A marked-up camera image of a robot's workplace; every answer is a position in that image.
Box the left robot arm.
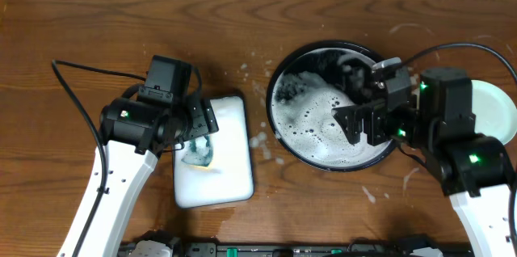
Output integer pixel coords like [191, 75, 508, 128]
[59, 96, 219, 256]

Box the mint plate small red stain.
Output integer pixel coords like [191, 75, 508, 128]
[472, 80, 516, 145]

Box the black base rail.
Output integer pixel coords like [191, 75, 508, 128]
[116, 240, 473, 257]

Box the green sponge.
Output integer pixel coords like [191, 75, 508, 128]
[180, 136, 214, 167]

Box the black round tray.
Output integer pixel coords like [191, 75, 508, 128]
[266, 40, 396, 172]

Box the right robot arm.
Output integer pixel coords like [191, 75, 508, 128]
[332, 68, 516, 256]

